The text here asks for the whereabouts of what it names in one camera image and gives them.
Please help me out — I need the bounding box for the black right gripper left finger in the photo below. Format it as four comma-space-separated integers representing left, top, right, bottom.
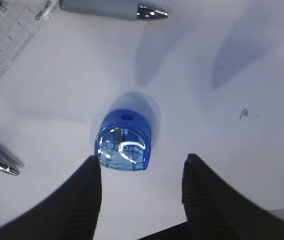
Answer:
0, 155, 102, 240

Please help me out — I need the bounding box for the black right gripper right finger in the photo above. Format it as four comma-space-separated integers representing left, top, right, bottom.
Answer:
182, 154, 284, 240

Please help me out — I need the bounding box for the blue pencil sharpener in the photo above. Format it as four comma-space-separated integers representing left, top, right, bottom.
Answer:
94, 109, 151, 172

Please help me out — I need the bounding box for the clear plastic ruler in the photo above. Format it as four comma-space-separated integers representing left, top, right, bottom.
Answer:
0, 0, 59, 79

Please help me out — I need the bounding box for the grey pen on right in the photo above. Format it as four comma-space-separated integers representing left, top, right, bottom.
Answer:
59, 0, 169, 21

